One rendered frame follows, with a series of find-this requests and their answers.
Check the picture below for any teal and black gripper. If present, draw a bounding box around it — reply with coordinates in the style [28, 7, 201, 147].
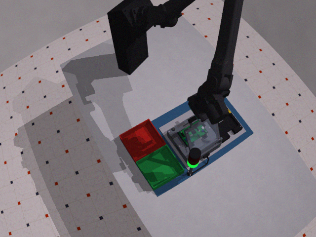
[187, 93, 208, 122]

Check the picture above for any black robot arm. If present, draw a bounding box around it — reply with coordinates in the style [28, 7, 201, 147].
[130, 0, 244, 124]

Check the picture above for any green circuit board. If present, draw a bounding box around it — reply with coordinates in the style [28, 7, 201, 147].
[178, 126, 190, 145]

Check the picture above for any red square tray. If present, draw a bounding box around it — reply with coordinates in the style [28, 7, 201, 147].
[119, 119, 166, 163]

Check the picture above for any green bin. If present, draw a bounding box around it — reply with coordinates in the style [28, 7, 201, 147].
[136, 144, 184, 190]

